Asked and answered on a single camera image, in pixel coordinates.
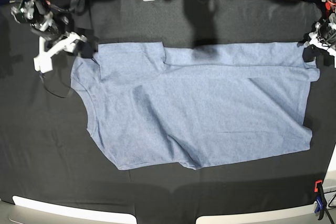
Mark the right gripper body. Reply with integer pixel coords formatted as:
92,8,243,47
28,11,79,48

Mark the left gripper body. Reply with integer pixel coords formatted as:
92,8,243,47
311,14,335,48

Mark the light blue t-shirt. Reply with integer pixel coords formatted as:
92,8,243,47
70,42,320,170

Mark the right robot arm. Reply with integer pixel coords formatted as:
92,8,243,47
11,0,96,58

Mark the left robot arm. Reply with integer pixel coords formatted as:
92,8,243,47
305,0,335,57

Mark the black table cloth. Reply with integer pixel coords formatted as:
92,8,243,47
1,0,335,223

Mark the red blue clamp front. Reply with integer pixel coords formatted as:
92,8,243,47
314,180,326,221

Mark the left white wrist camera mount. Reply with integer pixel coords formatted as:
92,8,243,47
302,32,335,68

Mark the black camera cable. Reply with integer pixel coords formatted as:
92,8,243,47
39,71,76,99

